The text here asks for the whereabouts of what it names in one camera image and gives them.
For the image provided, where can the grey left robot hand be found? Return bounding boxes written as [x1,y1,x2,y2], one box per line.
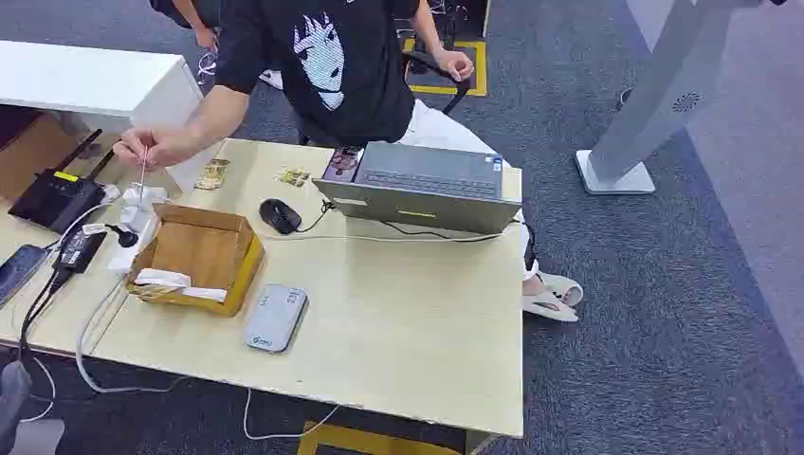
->
[0,360,66,455]

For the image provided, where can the black smartphone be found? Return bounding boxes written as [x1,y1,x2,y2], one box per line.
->
[0,244,49,310]

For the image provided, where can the black power adapter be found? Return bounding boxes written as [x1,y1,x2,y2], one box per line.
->
[52,228,109,275]

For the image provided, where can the black plug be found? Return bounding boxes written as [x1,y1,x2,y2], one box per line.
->
[105,223,140,249]

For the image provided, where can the black router with antennas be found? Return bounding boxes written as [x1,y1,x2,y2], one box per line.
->
[8,128,116,235]

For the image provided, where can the white power strip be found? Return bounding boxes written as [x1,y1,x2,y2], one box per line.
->
[106,184,171,275]

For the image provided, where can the wooden card box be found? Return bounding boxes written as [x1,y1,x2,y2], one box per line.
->
[125,203,265,318]

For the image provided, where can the grey portable drive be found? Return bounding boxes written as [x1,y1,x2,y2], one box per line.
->
[242,283,310,355]

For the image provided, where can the person's right hand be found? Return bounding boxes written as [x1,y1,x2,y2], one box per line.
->
[113,127,190,171]

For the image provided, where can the person's hand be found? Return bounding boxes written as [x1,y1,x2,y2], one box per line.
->
[434,48,476,82]
[113,127,190,171]

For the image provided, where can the black computer mouse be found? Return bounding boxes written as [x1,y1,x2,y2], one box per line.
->
[259,198,303,236]

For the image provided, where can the white cabinet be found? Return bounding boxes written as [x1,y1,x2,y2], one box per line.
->
[0,40,222,193]

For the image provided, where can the small gold printed card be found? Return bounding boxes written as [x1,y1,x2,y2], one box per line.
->
[273,167,312,189]

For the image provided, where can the dark printed card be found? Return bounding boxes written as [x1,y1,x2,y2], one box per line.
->
[321,145,365,185]

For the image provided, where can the grey laptop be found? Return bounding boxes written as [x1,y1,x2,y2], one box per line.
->
[312,141,523,235]

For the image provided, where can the person in black shirt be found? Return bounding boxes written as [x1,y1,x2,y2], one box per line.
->
[113,0,585,323]

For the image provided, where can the black chair armrest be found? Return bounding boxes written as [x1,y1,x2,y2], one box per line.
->
[401,49,473,117]

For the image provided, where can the white sandal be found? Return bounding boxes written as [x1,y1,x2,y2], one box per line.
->
[537,272,585,308]
[521,292,580,324]

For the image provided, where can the person's left hand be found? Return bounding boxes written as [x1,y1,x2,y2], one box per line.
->
[434,48,476,82]

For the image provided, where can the yellow bordered floor mat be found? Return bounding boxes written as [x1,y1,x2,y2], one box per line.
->
[401,38,488,98]

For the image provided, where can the white floor stand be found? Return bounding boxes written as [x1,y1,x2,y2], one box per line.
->
[574,0,738,196]

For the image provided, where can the thick white cable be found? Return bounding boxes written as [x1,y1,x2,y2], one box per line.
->
[74,276,185,396]

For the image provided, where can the black adapter cable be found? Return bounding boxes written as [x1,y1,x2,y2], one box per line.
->
[17,268,71,362]

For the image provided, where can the thin white cable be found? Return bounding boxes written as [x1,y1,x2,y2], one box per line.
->
[242,388,341,442]

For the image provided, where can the black mouse cable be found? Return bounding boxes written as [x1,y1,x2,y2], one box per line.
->
[295,200,336,234]

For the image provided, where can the yellow frame under desk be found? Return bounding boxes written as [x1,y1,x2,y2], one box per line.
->
[297,421,463,455]

